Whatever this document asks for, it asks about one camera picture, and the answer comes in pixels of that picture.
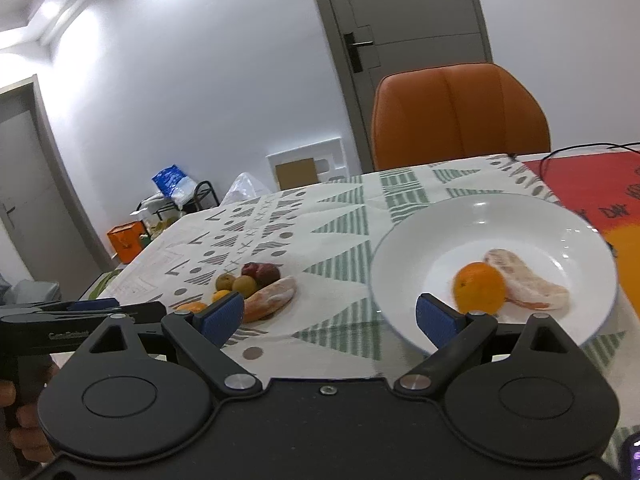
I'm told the red jujube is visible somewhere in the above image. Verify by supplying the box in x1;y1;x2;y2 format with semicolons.
255;263;282;286

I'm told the blue plastic bag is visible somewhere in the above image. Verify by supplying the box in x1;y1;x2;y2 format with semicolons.
151;164;197;210

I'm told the black cable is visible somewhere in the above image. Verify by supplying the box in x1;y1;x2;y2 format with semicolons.
505;142;640;176

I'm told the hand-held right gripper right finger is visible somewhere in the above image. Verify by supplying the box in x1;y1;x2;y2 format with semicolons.
395;294;583;401

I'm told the grey side door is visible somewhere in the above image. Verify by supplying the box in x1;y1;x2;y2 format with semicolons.
0;75;118;306

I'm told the person's left hand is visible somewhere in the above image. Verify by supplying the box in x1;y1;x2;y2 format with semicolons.
0;362;62;466

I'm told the large orange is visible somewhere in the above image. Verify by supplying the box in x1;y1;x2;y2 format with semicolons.
452;261;507;316

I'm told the orange box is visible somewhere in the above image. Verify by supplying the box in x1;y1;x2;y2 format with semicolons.
106;221;148;264

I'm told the orange chair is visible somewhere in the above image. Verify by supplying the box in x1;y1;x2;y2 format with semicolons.
371;62;552;172

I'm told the black door handle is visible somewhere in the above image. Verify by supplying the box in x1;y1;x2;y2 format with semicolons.
343;32;375;72

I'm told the black device with purple light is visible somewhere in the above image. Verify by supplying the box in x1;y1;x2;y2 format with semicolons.
612;430;640;480

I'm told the red printed mat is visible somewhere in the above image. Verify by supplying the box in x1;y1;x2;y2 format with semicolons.
522;150;640;321

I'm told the white foam packaging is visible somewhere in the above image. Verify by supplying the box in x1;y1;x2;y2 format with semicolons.
266;136;347;192

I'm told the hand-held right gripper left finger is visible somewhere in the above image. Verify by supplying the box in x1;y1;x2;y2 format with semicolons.
75;290;263;401

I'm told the black metal rack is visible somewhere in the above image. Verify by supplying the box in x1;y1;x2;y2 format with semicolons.
137;180;220;222

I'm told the white plastic bag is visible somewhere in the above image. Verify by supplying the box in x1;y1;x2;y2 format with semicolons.
220;172;273;207

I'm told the brown cardboard sheet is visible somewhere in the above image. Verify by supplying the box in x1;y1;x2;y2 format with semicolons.
276;158;317;191

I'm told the white plate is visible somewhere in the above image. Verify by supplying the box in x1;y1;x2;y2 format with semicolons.
367;192;621;356

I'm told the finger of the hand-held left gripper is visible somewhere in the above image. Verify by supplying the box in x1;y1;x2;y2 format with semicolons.
114;302;167;336
30;298;121;312

